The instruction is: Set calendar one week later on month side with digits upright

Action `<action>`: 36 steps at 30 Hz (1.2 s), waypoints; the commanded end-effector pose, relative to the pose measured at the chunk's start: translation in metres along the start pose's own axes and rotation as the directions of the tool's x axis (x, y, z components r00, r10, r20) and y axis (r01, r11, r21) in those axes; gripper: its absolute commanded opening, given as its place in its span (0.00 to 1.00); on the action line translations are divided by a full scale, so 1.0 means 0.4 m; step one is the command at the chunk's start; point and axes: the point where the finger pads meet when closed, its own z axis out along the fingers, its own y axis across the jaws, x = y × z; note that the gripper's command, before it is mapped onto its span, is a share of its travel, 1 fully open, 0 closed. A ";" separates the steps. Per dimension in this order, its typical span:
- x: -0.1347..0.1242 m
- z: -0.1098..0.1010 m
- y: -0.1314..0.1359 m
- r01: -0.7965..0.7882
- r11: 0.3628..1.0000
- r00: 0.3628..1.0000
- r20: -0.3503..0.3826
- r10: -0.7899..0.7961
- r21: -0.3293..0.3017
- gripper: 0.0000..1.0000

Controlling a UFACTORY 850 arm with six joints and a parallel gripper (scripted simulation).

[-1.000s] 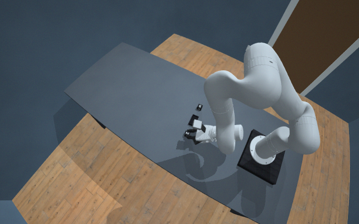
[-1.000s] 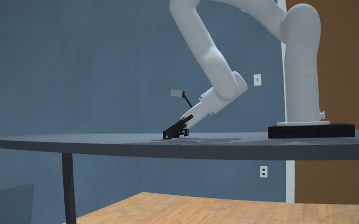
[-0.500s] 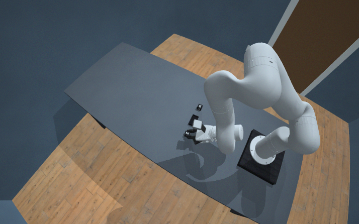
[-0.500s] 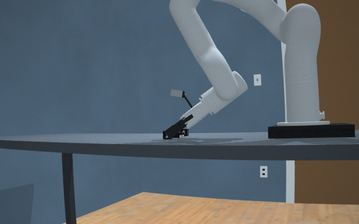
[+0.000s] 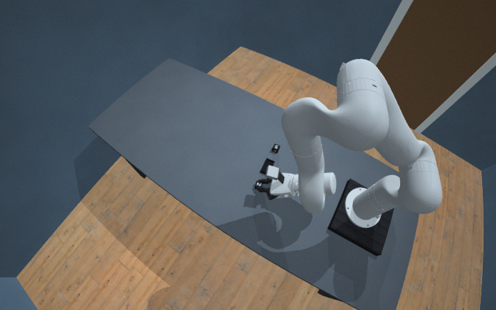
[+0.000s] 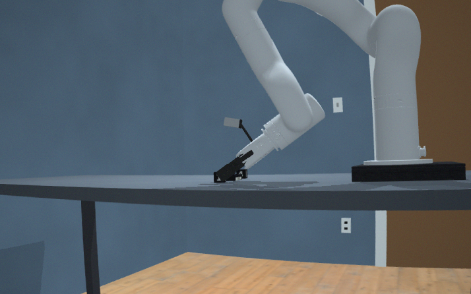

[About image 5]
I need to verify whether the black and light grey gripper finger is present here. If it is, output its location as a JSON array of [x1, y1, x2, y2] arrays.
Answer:
[[256, 187, 278, 200], [258, 178, 272, 184]]

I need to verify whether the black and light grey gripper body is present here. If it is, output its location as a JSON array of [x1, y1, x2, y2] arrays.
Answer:
[[270, 173, 295, 198]]

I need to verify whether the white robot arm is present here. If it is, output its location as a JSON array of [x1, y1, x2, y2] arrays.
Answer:
[[281, 59, 443, 228]]

